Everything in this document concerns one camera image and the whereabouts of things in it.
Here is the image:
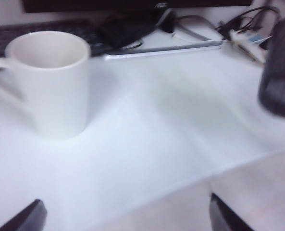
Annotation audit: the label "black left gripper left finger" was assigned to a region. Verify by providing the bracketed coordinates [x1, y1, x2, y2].
[0, 199, 48, 231]

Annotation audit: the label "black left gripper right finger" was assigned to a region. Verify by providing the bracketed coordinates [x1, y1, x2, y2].
[209, 192, 255, 231]

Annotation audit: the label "black textured glass cup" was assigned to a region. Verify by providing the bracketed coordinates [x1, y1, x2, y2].
[257, 16, 285, 119]

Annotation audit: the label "white raised platform board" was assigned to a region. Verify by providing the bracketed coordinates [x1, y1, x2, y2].
[0, 40, 285, 231]

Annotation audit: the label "white ceramic mug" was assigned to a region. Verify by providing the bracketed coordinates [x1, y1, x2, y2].
[0, 30, 90, 140]

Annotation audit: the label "beige power strip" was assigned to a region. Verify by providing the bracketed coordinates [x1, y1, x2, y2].
[229, 29, 271, 65]

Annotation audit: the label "silver monitor stand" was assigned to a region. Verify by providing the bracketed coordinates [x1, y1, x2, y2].
[105, 9, 224, 62]

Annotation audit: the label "folded paper leaflets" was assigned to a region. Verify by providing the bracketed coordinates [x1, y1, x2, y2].
[245, 33, 274, 46]

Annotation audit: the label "black computer keyboard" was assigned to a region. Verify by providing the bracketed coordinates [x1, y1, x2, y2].
[0, 18, 105, 62]

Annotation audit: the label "black soft pouch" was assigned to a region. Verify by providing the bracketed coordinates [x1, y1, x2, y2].
[96, 11, 159, 50]

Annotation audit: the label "black computer monitor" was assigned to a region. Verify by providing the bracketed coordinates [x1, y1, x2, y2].
[22, 0, 253, 13]

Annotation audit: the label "black thin cable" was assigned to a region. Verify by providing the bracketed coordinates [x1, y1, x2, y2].
[177, 14, 211, 41]

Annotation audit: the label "black cable bundle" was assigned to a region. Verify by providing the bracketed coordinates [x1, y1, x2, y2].
[215, 6, 281, 36]

